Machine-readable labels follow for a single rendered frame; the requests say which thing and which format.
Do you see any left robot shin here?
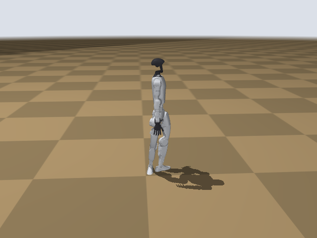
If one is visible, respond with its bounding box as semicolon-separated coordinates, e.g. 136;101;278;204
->
158;143;168;168

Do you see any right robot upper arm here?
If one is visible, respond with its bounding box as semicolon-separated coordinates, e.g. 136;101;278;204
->
153;79;162;105

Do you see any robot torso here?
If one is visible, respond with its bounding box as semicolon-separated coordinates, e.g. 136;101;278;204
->
152;75;166;120

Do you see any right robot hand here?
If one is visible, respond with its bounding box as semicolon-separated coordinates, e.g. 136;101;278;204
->
154;119;163;135

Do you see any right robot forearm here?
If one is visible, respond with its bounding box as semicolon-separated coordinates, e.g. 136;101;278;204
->
154;99;160;122

